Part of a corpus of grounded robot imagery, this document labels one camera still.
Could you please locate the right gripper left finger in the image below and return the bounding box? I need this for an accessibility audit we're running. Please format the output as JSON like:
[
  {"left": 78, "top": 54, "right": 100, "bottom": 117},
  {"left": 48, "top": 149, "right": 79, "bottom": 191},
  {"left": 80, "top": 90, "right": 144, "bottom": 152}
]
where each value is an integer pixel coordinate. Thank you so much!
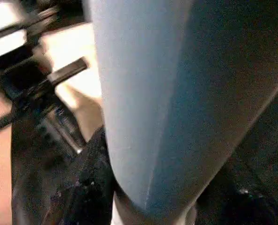
[{"left": 66, "top": 127, "right": 121, "bottom": 225}]

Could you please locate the white plastic table leg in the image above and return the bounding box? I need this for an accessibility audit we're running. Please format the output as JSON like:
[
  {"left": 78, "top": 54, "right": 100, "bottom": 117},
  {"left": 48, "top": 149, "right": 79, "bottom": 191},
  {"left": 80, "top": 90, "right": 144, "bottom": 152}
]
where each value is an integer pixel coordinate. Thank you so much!
[{"left": 89, "top": 0, "right": 278, "bottom": 220}]

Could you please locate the white plastic table top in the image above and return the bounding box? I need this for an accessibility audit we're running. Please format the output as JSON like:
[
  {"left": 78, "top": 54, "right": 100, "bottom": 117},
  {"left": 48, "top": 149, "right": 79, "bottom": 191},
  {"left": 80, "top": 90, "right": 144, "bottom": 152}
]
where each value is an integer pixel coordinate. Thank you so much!
[{"left": 39, "top": 22, "right": 198, "bottom": 225}]

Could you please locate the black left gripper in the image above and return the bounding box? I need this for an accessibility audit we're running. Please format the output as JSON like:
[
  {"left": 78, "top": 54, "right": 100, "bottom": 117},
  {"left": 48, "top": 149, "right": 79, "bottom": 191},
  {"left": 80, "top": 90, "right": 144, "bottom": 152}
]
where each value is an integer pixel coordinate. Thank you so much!
[{"left": 0, "top": 44, "right": 88, "bottom": 156}]

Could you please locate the black work mat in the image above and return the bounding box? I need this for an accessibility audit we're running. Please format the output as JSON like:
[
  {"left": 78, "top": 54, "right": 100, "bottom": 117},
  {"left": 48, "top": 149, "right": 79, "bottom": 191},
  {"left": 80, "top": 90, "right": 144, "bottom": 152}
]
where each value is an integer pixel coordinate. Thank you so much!
[{"left": 12, "top": 89, "right": 278, "bottom": 225}]

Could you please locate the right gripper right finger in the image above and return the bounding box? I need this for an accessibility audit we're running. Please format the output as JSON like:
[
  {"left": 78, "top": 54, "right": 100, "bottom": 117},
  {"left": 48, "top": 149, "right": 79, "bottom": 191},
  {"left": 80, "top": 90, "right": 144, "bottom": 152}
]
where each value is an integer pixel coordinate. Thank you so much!
[{"left": 196, "top": 159, "right": 278, "bottom": 225}]

